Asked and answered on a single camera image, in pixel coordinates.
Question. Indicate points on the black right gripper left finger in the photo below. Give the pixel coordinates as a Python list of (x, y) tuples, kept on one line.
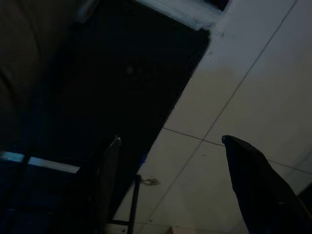
[(109, 185)]

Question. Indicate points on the tan cushion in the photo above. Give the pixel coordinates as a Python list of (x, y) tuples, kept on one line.
[(26, 61)]

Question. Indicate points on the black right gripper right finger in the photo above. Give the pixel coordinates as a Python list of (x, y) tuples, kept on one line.
[(258, 190)]

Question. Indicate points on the blue box with pale strip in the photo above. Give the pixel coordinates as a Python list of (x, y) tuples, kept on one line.
[(36, 185)]

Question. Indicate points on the black furniture panel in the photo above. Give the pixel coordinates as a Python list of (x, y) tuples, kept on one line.
[(126, 80)]

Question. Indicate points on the black metal frame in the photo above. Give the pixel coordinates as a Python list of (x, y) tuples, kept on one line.
[(134, 202)]

